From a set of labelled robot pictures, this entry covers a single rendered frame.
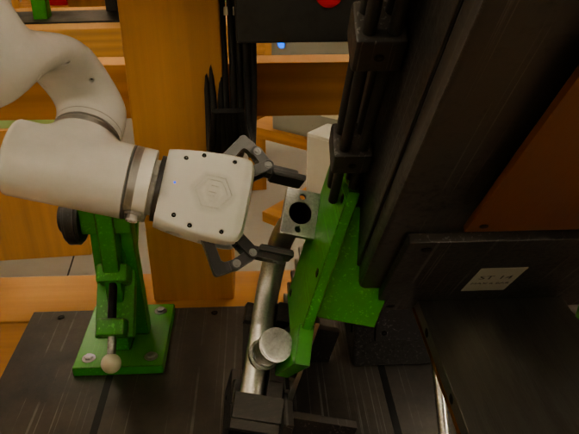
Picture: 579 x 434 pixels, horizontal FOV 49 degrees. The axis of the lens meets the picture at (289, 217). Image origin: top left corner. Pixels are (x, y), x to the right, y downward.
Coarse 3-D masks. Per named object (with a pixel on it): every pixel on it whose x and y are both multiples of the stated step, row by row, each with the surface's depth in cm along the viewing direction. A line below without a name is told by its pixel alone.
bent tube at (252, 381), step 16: (288, 192) 72; (304, 192) 72; (288, 208) 71; (304, 208) 73; (288, 224) 71; (304, 224) 71; (272, 240) 79; (288, 240) 78; (272, 272) 81; (272, 288) 81; (256, 304) 81; (272, 304) 81; (256, 320) 80; (272, 320) 81; (256, 336) 79; (256, 384) 77
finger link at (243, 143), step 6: (240, 138) 74; (246, 138) 74; (234, 144) 74; (240, 144) 74; (246, 144) 74; (252, 144) 74; (228, 150) 73; (234, 150) 73; (240, 150) 74; (246, 150) 74; (252, 156) 74
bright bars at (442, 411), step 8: (432, 368) 69; (440, 392) 68; (440, 400) 67; (440, 408) 67; (440, 416) 67; (448, 416) 67; (440, 424) 67; (448, 424) 67; (440, 432) 66; (448, 432) 66
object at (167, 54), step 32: (128, 0) 87; (160, 0) 87; (192, 0) 87; (128, 32) 89; (160, 32) 89; (192, 32) 89; (128, 64) 91; (160, 64) 91; (192, 64) 91; (160, 96) 93; (192, 96) 93; (160, 128) 96; (192, 128) 96; (160, 256) 106; (192, 256) 106; (224, 256) 107; (160, 288) 109; (192, 288) 110; (224, 288) 110
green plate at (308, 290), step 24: (336, 216) 63; (312, 240) 72; (336, 240) 63; (312, 264) 69; (336, 264) 66; (312, 288) 67; (336, 288) 67; (360, 288) 67; (312, 312) 67; (336, 312) 68; (360, 312) 69
